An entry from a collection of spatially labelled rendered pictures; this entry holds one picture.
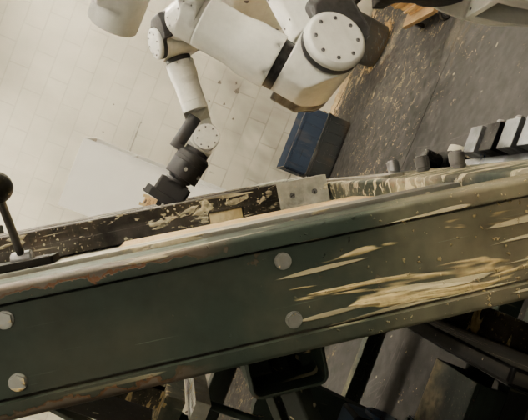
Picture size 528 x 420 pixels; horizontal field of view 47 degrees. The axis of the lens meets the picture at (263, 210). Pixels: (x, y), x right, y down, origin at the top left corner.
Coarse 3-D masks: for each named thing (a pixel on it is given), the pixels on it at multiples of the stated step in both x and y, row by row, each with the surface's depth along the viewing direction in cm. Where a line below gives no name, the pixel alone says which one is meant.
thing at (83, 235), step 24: (240, 192) 143; (264, 192) 144; (288, 192) 145; (312, 192) 146; (120, 216) 139; (144, 216) 140; (168, 216) 141; (192, 216) 142; (0, 240) 135; (24, 240) 136; (48, 240) 137; (72, 240) 138; (96, 240) 138; (120, 240) 139
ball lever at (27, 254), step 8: (0, 176) 68; (0, 184) 67; (8, 184) 68; (0, 192) 68; (8, 192) 68; (0, 200) 68; (0, 208) 70; (8, 216) 71; (8, 224) 71; (8, 232) 72; (16, 232) 72; (16, 240) 72; (16, 248) 73; (16, 256) 74; (24, 256) 74; (32, 256) 74
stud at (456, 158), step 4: (452, 152) 92; (456, 152) 92; (460, 152) 92; (464, 152) 92; (448, 156) 93; (452, 156) 92; (456, 156) 92; (460, 156) 92; (464, 156) 92; (452, 160) 92; (456, 160) 92; (460, 160) 92; (464, 160) 92; (452, 164) 93; (456, 164) 92; (460, 164) 92; (464, 164) 92; (452, 168) 93; (456, 168) 92
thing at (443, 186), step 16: (400, 192) 80; (416, 192) 79; (320, 208) 79; (336, 208) 78; (240, 224) 78; (256, 224) 76; (160, 240) 77; (176, 240) 75; (192, 240) 75; (80, 256) 76; (96, 256) 73; (112, 256) 74; (16, 272) 72; (32, 272) 72
